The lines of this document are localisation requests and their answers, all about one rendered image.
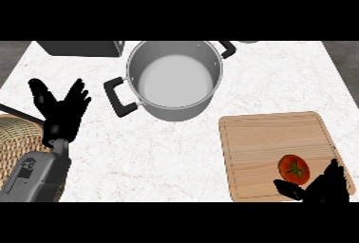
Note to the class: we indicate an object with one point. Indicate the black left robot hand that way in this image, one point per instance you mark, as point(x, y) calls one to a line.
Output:
point(61, 111)

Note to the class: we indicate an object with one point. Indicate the dark grey appliance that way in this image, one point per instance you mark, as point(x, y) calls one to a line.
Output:
point(84, 48)

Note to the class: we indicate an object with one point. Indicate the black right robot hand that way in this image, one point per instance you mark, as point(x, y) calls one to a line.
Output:
point(327, 186)

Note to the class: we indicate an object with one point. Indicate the red tomato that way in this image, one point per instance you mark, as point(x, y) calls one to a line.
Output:
point(293, 169)

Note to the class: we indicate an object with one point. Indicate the wicker basket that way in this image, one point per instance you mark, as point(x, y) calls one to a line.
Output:
point(19, 144)

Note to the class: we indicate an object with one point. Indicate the wooden cutting board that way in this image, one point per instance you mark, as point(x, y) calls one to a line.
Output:
point(276, 148)

